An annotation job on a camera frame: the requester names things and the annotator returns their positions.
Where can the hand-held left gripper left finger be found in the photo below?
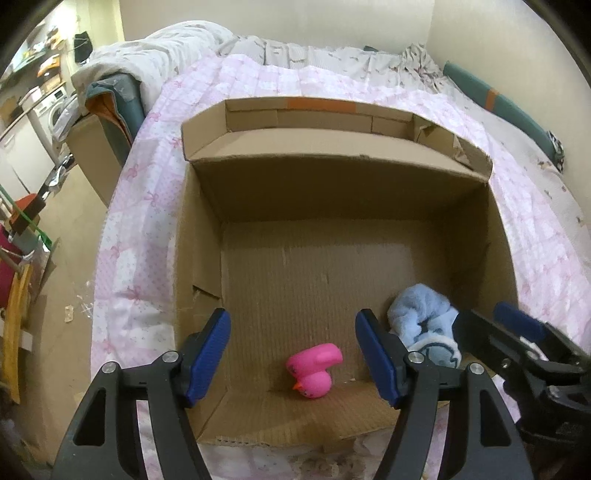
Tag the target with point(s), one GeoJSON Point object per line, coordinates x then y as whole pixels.
{"type": "Point", "coordinates": [210, 355]}

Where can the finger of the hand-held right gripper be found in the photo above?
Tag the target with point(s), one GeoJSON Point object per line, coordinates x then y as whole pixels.
{"type": "Point", "coordinates": [517, 318]}
{"type": "Point", "coordinates": [485, 339]}

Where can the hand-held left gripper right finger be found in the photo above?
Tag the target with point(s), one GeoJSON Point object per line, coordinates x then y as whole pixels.
{"type": "Point", "coordinates": [376, 355]}

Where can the light blue soft cloth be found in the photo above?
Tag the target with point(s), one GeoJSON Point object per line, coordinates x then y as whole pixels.
{"type": "Point", "coordinates": [415, 314]}

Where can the pink rubber duck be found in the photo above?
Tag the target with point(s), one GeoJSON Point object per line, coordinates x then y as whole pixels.
{"type": "Point", "coordinates": [311, 371]}

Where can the pink checkered blanket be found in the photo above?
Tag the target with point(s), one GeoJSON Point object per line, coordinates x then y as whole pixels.
{"type": "Point", "coordinates": [152, 221]}

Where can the clear plastic wrapper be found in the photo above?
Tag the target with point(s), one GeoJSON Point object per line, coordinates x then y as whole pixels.
{"type": "Point", "coordinates": [69, 314]}

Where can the yellow curved board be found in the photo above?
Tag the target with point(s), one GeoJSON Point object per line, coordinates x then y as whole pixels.
{"type": "Point", "coordinates": [16, 323]}

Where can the teal bed bumper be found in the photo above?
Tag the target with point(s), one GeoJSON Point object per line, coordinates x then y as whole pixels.
{"type": "Point", "coordinates": [503, 108]}

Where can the red round object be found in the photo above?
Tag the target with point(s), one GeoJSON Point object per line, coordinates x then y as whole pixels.
{"type": "Point", "coordinates": [5, 281]}

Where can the orange block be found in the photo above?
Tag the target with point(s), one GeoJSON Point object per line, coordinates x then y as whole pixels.
{"type": "Point", "coordinates": [27, 205]}

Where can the chrome metal object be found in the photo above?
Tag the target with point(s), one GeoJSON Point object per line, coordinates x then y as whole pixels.
{"type": "Point", "coordinates": [57, 173]}

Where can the plain closed cardboard box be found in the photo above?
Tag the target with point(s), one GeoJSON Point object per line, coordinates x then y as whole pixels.
{"type": "Point", "coordinates": [92, 147]}

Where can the folded teal orange blanket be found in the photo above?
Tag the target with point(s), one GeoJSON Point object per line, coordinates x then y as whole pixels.
{"type": "Point", "coordinates": [115, 99]}

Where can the white cabinet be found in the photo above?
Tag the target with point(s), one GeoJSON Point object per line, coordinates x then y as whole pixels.
{"type": "Point", "coordinates": [18, 152]}

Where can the white washing machine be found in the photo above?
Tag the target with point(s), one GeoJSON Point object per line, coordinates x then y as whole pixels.
{"type": "Point", "coordinates": [51, 104]}

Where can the grey floral duvet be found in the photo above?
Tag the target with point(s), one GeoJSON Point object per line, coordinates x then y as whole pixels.
{"type": "Point", "coordinates": [161, 50]}

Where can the orange tray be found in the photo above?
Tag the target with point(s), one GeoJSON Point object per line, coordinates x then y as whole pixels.
{"type": "Point", "coordinates": [48, 62]}

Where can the black hanging garment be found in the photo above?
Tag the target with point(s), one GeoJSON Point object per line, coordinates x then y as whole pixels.
{"type": "Point", "coordinates": [83, 44]}

